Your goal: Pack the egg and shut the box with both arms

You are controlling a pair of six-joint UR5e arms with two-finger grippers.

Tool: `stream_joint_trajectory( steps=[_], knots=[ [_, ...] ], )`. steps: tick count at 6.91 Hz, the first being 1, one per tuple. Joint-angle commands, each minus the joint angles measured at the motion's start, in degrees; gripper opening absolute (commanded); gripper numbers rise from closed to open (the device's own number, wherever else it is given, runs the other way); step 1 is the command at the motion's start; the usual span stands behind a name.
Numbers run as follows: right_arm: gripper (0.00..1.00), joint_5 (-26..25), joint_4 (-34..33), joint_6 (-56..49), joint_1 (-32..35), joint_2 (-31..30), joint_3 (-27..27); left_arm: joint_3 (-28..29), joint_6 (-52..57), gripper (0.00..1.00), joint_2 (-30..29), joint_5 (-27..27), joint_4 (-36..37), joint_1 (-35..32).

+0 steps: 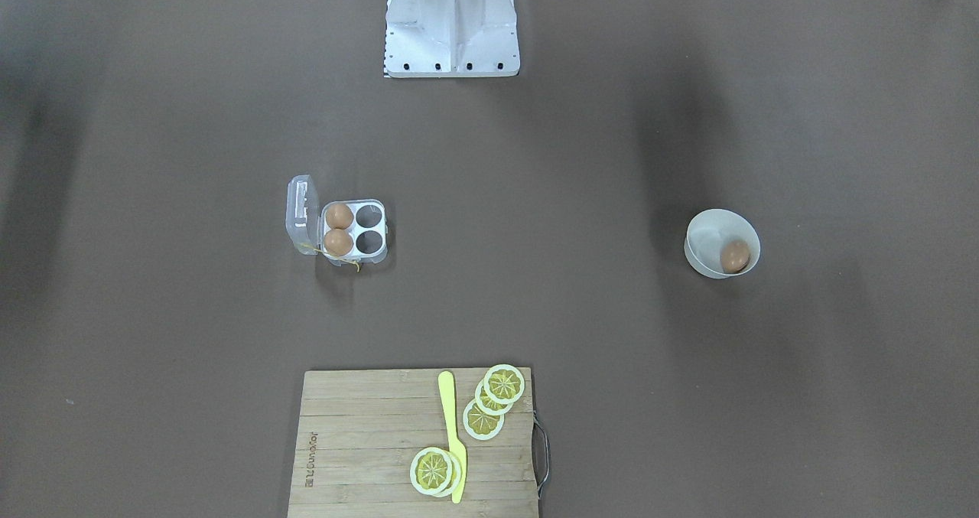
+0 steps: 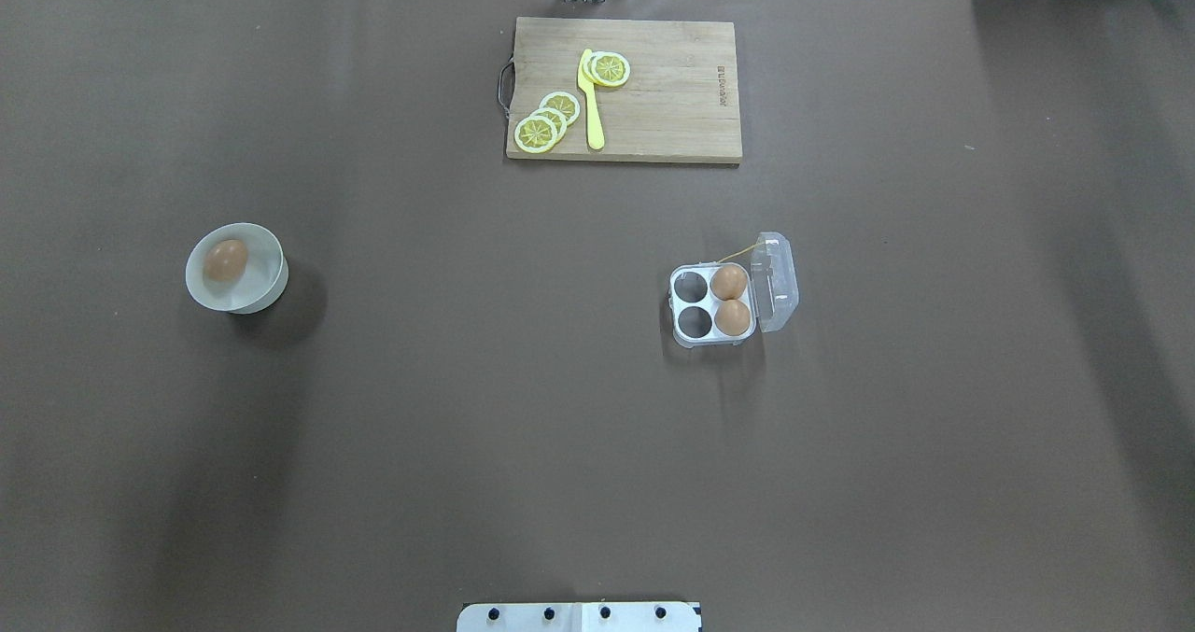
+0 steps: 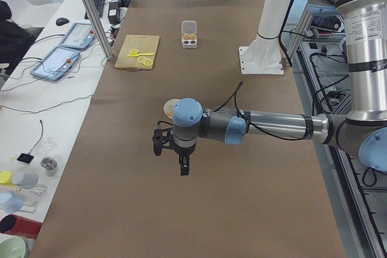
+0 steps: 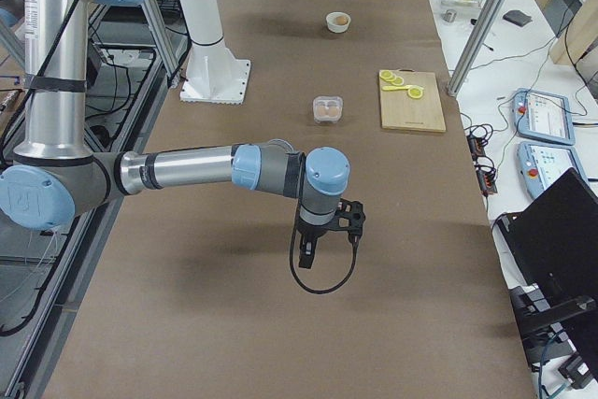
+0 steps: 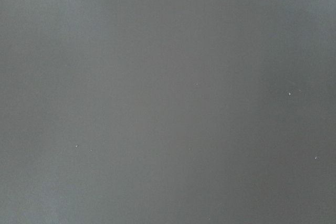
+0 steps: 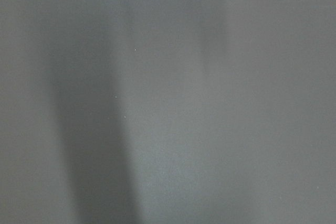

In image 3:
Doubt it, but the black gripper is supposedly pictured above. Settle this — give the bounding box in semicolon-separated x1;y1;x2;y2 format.
174;146;194;176

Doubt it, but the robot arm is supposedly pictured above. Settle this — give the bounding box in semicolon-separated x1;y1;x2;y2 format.
152;0;386;175

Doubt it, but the clear plastic egg box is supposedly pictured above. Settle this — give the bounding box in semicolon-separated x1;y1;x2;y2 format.
181;20;198;49

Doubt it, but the white bowl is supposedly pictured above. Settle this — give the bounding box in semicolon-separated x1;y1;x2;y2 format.
163;98;180;119

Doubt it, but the wooden cutting board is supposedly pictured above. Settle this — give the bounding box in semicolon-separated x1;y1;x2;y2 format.
114;35;160;71

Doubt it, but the lemon slice by knife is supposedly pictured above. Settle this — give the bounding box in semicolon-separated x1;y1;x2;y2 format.
128;48;140;56

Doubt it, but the small black square pad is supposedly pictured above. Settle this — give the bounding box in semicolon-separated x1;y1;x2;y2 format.
16;153;34;164

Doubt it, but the teach pendant near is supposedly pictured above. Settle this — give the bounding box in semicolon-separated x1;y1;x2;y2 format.
30;46;80;82

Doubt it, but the teach pendant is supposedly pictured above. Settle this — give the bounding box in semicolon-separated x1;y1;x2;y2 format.
30;46;80;82
59;22;96;50

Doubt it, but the grey cup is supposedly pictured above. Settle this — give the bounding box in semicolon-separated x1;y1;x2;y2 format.
11;171;39;189

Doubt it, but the teach pendant far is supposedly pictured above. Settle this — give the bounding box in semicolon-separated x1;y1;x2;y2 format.
59;22;96;50

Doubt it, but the black power adapter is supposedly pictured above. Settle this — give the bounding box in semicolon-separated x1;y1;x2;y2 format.
108;2;120;24

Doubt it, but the light blue cup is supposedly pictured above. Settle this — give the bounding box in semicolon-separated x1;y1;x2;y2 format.
0;191;25;214

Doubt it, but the yellow cup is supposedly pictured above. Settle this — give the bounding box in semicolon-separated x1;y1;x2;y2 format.
0;171;13;184

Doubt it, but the black keyboard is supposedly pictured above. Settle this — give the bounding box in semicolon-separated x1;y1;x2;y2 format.
93;0;105;18

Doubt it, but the red cylinder bottle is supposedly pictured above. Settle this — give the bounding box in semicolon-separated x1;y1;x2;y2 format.
1;214;42;239

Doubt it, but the black computer mouse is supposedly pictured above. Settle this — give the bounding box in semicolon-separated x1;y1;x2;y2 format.
56;18;70;26

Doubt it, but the green bowl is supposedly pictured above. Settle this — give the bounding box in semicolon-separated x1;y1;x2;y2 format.
1;237;29;258

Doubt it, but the person in black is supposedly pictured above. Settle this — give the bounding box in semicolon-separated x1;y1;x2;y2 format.
0;1;34;75

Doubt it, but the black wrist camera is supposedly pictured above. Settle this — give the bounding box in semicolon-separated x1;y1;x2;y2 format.
152;121;173;156

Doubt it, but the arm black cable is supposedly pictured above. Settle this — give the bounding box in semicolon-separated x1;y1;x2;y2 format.
213;80;306;141

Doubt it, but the white pillar mount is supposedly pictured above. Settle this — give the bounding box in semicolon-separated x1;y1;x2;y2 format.
239;0;291;75

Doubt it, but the aluminium frame post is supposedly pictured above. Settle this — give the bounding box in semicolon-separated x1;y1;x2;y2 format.
82;0;113;60

